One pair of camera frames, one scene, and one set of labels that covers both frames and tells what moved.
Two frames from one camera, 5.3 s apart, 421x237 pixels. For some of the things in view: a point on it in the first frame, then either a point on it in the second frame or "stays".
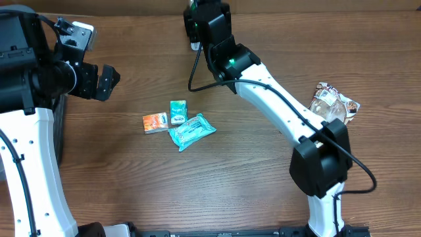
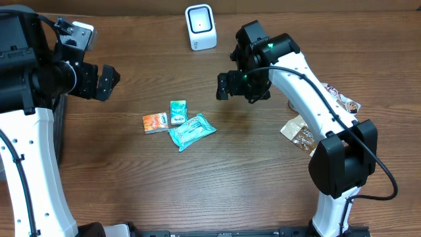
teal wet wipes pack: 188,133 stays
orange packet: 155,123 stays
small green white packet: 178,112 stays
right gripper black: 191,27 to 234,79
